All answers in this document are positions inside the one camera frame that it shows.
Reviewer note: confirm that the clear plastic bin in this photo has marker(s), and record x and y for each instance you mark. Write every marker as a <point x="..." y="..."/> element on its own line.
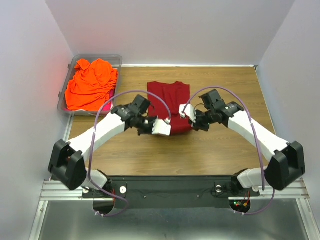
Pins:
<point x="115" y="60"/>

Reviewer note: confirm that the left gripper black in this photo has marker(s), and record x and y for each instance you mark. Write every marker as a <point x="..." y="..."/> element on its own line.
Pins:
<point x="147" y="125"/>

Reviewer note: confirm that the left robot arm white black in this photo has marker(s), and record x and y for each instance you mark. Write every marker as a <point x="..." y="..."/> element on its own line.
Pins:
<point x="68" y="158"/>

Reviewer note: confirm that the orange t shirt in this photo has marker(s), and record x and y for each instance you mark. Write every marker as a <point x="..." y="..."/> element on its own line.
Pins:
<point x="91" y="85"/>

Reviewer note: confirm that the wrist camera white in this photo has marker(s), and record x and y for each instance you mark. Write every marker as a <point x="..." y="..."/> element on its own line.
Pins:
<point x="162" y="127"/>
<point x="187" y="111"/>

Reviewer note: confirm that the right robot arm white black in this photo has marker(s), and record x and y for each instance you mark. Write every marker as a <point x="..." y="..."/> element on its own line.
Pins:
<point x="280" y="162"/>

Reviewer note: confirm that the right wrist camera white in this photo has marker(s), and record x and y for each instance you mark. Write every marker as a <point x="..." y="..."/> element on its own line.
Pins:
<point x="187" y="111"/>

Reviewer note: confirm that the pink t shirt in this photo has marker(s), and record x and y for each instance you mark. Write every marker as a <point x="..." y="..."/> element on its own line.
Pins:
<point x="109" y="106"/>

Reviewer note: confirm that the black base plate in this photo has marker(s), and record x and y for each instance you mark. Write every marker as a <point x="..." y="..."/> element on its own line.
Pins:
<point x="184" y="191"/>

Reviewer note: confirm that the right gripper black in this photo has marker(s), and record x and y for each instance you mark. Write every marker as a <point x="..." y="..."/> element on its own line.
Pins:
<point x="200" y="122"/>

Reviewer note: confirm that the dark red t shirt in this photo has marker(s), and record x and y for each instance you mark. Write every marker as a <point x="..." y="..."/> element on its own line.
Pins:
<point x="174" y="95"/>

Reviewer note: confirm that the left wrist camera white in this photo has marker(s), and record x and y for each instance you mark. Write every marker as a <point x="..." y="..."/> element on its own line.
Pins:
<point x="162" y="127"/>

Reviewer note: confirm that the aluminium frame rail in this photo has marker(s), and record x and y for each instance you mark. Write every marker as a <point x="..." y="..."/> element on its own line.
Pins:
<point x="66" y="215"/>

